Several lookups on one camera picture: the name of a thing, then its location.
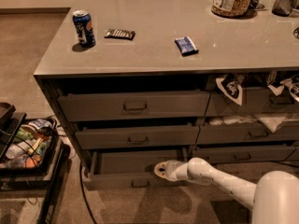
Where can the large jar of nuts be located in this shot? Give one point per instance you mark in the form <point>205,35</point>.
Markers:
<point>230,8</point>

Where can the black white chip bag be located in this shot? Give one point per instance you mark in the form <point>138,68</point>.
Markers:
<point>230,87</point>
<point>292,84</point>

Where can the black cart with trays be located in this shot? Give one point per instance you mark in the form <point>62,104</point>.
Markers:
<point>47,176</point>

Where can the white blue packet in tray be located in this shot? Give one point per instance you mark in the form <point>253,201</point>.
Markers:
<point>42,126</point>

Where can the dark wire object on counter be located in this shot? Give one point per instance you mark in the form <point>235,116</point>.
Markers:
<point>296,33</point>

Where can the grey drawer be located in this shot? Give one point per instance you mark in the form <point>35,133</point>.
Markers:
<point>218,155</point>
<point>151,136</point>
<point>131,169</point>
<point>246,133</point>
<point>255,101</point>
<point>134,105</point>

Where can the orange snack in tray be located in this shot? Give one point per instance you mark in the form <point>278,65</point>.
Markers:
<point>32,162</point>

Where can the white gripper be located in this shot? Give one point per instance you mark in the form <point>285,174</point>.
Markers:
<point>176,173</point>

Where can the blue Pepsi soda can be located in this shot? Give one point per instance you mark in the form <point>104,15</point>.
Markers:
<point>83,24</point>

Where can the white plastic bag in drawer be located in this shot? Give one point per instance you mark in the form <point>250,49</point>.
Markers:
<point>271,121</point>

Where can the blue snack packet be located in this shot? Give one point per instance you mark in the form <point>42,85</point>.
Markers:
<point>186,46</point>

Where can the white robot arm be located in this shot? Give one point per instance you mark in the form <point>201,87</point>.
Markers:
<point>273,200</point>

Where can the grey drawer cabinet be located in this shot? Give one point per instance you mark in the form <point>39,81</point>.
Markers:
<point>250,48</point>

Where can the dark metallic kettle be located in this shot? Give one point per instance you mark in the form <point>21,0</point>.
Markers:
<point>284,8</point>

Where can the dark striped snack bar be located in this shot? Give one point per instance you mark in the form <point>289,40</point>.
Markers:
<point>120,34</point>

